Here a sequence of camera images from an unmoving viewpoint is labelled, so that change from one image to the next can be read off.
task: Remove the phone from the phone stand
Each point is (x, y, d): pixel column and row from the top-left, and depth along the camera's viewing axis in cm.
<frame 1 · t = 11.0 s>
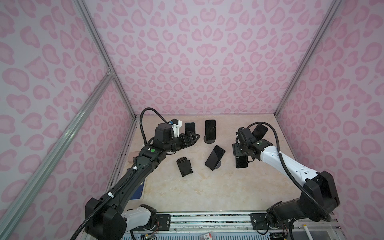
left hand: (195, 136, 73), fingers open
right hand: (240, 147, 86), fingers open
silver-edged phone on round stand: (210, 129, 100), point 11 cm above the table
black round phone stand: (208, 141, 108), on the table
teal-edged phone on round stand: (214, 157, 91), point 7 cm above the table
purple phone: (241, 159, 88), point 9 cm above the table

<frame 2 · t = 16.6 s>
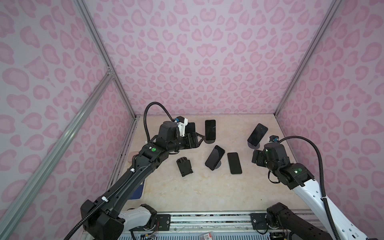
left hand: (199, 136, 70), fingers open
right hand: (261, 153, 75), fingers open
purple phone: (234, 163, 95), on the table
the other named things where they were.

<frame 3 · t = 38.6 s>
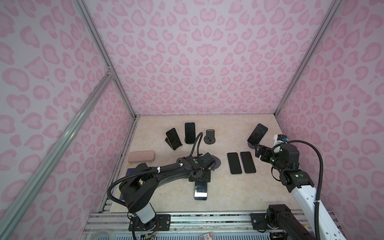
left hand: (205, 176, 84), fingers open
right hand: (262, 146, 77), fingers open
silver-edged phone on round stand: (247, 162, 95), on the table
teal-edged phone on round stand: (201, 191, 83), point 2 cm above the table
the other named things where they were.

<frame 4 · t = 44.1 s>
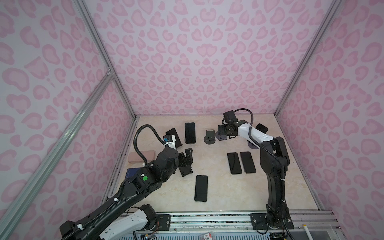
left hand: (185, 148, 70), fingers open
right hand: (224, 129, 100), fingers open
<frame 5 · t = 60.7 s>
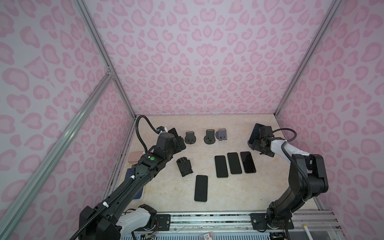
left hand: (178, 139, 78), fingers open
right hand: (261, 147, 95), fingers open
silver phone on folding stand: (221, 167, 95), on the table
